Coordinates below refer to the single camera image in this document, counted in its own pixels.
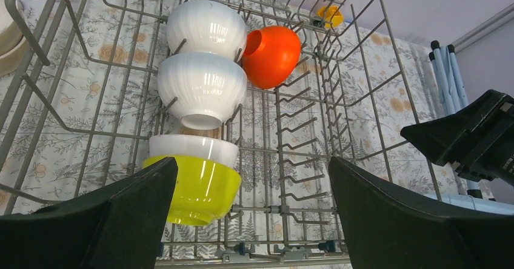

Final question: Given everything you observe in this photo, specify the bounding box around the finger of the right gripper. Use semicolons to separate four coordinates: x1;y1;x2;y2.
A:
401;90;513;185

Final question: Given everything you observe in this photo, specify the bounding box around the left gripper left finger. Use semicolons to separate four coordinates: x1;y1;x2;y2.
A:
1;158;178;268

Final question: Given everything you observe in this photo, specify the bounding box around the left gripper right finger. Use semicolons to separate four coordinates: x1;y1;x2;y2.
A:
328;157;513;268

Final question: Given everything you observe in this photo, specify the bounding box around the plain beige bowl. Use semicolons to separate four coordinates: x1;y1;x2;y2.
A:
0;37;30;76

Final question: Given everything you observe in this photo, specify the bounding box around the orange bowl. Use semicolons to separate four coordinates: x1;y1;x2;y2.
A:
242;25;301;89

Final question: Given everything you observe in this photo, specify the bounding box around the beige bowl with leaf pattern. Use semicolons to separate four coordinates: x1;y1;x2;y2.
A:
1;0;22;56

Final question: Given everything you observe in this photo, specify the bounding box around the blue folded metal stand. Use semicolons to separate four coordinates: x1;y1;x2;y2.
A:
428;40;485;200

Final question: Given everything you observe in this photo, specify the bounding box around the yellow-green bowl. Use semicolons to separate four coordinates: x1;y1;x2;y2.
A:
142;134;242;226

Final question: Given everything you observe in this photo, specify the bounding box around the white ribbed bowl middle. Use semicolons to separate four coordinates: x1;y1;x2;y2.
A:
157;52;247;130

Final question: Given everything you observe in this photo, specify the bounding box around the white ribbed bowl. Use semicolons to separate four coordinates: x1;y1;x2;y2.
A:
157;52;247;130
166;0;248;61

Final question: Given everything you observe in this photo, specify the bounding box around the floral patterned table mat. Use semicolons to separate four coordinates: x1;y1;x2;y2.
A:
0;0;499;269

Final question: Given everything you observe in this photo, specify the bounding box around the yellow rubber duck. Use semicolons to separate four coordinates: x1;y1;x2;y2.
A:
316;5;344;29

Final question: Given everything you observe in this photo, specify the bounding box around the white ribbed bowl rear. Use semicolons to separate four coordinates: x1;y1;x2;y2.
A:
166;0;248;61

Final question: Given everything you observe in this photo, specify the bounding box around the grey wire dish rack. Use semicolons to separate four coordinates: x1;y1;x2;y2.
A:
0;0;442;269

